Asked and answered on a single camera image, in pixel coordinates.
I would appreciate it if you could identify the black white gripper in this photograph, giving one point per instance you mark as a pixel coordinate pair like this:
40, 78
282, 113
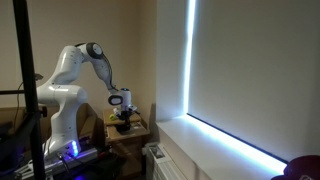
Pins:
125, 112

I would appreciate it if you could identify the black square bowl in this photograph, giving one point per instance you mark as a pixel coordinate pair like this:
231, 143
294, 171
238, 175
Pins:
122, 127

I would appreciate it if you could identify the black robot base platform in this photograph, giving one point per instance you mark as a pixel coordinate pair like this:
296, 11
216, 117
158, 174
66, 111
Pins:
60, 161

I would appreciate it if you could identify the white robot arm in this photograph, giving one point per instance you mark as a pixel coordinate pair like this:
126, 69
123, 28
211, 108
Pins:
58, 89

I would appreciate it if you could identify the light wood nightstand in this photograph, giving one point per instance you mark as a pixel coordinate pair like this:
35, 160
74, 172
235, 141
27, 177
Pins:
126, 144

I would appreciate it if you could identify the white windowsill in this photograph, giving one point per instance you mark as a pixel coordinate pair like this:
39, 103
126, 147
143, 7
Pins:
218, 155

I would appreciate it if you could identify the yellow-green tennis ball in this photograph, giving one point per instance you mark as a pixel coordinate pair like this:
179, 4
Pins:
112, 117

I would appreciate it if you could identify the leaflet on radiator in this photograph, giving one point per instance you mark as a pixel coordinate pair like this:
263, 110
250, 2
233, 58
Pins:
157, 152

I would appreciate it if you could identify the white roller blind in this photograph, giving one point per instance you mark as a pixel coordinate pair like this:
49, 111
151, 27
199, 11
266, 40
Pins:
255, 72

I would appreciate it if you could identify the maroon baseball cap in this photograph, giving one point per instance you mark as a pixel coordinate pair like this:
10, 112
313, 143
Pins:
301, 168

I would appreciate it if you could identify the white wall radiator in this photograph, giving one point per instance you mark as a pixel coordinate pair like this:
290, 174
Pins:
162, 168

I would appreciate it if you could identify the black camera stand pole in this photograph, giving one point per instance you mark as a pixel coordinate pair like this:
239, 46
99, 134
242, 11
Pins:
31, 125

